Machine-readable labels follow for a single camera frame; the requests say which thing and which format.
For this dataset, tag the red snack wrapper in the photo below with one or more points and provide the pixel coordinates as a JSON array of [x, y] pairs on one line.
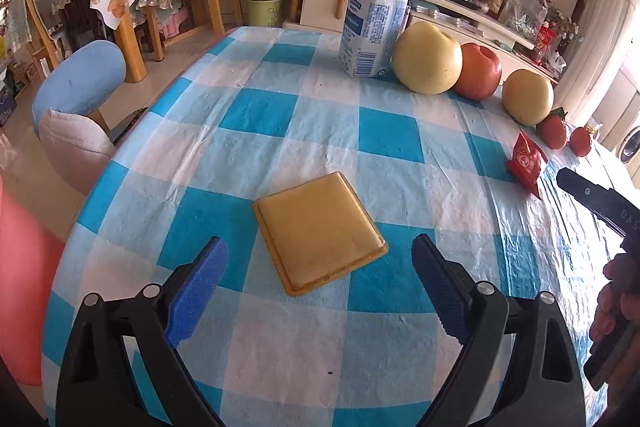
[[525, 162]]

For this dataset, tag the round yellow pear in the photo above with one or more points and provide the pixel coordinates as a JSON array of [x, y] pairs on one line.
[[527, 97]]

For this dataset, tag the green waste bin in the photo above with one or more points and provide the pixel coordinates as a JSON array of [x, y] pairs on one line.
[[262, 12]]

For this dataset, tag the pink plastic bin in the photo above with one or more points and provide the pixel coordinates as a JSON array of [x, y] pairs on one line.
[[25, 297]]

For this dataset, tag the left red tomato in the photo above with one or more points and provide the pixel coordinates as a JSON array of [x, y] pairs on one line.
[[552, 132]]

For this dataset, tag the large yellow apple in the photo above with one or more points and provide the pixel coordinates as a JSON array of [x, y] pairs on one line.
[[425, 57]]

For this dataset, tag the clear plastic bag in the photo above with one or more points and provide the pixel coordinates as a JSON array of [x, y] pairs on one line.
[[522, 9]]

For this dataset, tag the cat print floor mat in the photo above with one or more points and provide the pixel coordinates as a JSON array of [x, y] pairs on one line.
[[131, 122]]

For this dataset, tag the red gift packages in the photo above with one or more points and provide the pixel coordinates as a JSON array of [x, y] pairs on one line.
[[545, 44]]

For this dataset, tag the person's right hand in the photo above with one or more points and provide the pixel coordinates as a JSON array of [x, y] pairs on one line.
[[607, 307]]

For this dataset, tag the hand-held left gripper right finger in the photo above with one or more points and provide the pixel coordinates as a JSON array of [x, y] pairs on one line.
[[442, 289]]

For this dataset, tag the red tomato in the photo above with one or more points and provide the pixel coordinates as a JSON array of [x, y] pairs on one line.
[[580, 142], [552, 132]]

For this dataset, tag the white washing machine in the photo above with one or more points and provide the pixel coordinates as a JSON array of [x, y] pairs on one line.
[[631, 142]]

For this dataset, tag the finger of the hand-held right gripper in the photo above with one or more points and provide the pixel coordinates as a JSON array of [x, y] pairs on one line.
[[582, 189]]

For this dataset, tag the white lace drape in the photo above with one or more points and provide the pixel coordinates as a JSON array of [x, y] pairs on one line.
[[595, 32]]

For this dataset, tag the blue white checkered tablecloth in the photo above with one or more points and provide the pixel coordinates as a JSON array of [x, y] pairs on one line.
[[280, 117]]

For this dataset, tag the red apple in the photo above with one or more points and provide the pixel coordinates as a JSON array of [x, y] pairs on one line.
[[477, 72]]

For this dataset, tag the white plastic bottle blue label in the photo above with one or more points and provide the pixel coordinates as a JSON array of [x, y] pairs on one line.
[[372, 22]]

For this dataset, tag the cream tv cabinet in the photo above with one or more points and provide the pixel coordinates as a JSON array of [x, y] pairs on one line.
[[320, 2]]

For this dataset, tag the plain wooden chair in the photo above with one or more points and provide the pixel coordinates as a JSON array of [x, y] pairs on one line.
[[37, 37]]

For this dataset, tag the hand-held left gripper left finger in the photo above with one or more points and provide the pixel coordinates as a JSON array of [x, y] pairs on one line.
[[197, 292]]

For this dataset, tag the yellow square pad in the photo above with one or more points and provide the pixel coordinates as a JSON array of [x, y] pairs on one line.
[[315, 232]]

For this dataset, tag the blue padded chair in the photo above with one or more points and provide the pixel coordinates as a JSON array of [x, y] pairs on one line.
[[80, 77]]

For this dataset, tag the right red tomato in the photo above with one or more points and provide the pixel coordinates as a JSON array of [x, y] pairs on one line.
[[580, 142]]

